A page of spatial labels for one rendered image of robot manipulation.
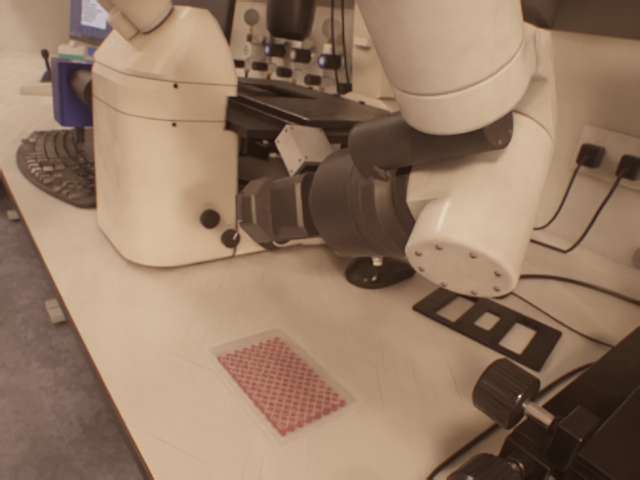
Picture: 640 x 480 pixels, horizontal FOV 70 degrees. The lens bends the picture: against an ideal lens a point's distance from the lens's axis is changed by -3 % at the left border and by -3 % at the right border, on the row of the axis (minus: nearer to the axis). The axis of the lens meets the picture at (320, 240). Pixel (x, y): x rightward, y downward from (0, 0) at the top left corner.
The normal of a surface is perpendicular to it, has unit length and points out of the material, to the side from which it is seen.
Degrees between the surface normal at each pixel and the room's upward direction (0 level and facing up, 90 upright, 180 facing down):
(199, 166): 90
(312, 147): 35
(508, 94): 97
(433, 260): 131
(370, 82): 104
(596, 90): 90
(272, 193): 85
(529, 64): 77
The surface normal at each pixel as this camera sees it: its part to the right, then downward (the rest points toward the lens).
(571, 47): -0.77, 0.14
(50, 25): 0.62, 0.39
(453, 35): 0.04, 0.78
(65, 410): 0.15, -0.91
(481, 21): 0.33, 0.64
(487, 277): -0.41, 0.82
